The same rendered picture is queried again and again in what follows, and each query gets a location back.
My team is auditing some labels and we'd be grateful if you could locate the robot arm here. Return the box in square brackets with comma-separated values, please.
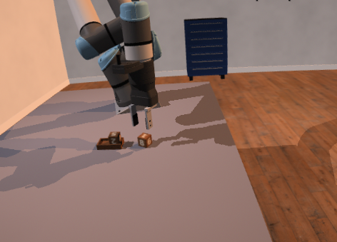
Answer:
[67, 0, 162, 107]

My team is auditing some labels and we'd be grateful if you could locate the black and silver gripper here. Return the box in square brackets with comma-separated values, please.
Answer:
[112, 43, 159, 130]

